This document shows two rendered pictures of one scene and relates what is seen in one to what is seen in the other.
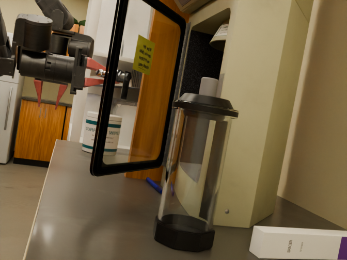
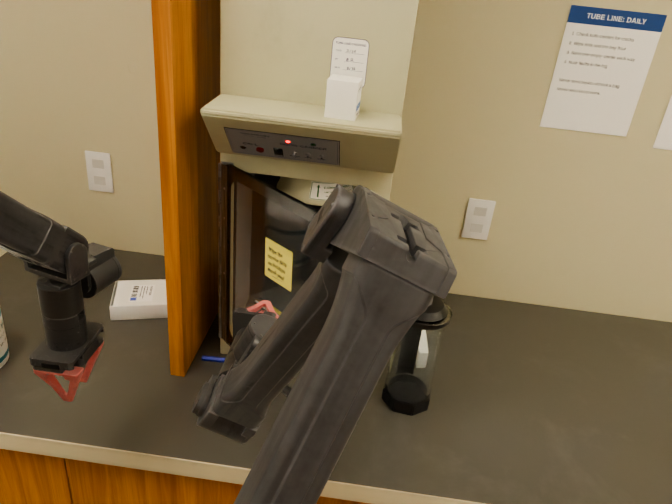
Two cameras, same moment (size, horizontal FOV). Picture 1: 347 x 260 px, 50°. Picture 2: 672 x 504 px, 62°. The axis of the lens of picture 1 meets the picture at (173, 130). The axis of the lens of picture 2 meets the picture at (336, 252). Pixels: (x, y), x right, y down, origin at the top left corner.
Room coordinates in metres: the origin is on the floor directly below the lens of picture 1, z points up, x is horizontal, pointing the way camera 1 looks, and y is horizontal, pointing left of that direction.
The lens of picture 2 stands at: (0.48, 0.87, 1.73)
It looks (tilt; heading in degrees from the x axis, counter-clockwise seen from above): 27 degrees down; 289
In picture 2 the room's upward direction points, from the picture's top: 6 degrees clockwise
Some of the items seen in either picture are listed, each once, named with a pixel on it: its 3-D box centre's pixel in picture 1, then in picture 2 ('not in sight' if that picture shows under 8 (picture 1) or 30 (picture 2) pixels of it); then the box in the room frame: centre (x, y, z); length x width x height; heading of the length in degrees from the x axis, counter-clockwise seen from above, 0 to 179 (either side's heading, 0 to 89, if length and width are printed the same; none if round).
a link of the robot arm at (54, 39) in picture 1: (59, 46); (63, 292); (1.07, 0.36, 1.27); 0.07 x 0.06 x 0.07; 92
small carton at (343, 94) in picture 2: not in sight; (343, 97); (0.80, 0.00, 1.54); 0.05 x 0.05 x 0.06; 12
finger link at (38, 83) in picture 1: (46, 91); (68, 371); (1.06, 0.37, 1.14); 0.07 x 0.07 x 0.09; 17
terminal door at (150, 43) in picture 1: (144, 87); (269, 290); (0.87, 0.08, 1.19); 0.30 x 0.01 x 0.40; 155
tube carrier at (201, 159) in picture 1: (194, 169); (414, 352); (0.61, -0.04, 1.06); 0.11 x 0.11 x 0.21
